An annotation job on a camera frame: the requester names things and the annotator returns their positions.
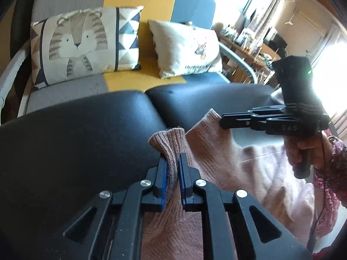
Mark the dark padded chair back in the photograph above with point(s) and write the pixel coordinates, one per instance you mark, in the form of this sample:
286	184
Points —
20	32

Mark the person's right forearm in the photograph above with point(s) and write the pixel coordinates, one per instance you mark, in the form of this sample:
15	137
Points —
336	173

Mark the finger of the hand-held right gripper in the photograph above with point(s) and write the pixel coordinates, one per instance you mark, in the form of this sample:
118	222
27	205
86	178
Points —
235	121
271	110

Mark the tiger print cushion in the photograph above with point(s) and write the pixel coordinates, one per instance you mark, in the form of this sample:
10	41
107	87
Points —
81	43

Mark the deer print cushion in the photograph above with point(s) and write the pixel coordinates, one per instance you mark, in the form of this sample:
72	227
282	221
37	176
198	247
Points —
184	51

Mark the grey yellow blue sofa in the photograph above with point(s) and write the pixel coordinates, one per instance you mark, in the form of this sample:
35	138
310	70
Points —
151	2

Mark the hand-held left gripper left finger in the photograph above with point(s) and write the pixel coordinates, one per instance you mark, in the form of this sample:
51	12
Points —
163	192

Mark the patterned beige curtain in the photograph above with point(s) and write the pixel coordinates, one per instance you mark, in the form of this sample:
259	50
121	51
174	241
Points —
268	2

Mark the cluttered wooden desk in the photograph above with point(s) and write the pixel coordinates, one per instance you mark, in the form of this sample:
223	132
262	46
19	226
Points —
249	54

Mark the person's right hand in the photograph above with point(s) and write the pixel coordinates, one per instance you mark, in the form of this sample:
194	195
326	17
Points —
317	149

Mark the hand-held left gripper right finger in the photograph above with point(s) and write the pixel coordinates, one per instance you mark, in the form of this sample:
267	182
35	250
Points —
182	187

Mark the pink knit sweater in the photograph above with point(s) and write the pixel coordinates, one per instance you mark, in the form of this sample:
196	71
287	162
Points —
217	168

